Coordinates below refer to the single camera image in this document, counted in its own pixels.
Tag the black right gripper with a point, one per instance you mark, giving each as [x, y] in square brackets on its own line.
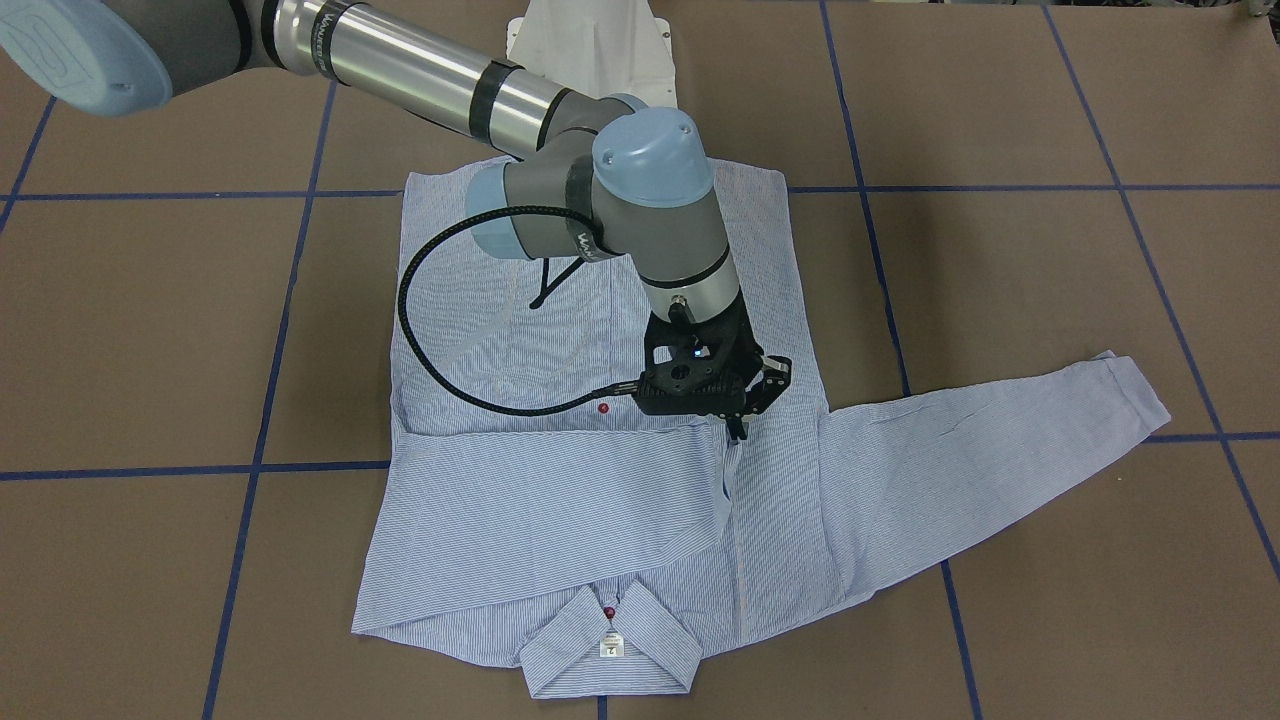
[773, 381]

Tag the blue striped button shirt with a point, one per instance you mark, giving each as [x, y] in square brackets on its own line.
[609, 552]

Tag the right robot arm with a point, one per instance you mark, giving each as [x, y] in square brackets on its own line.
[589, 179]

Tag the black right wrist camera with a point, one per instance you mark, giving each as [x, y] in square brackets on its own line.
[689, 380]

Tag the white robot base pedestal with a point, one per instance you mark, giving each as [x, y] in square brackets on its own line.
[599, 48]

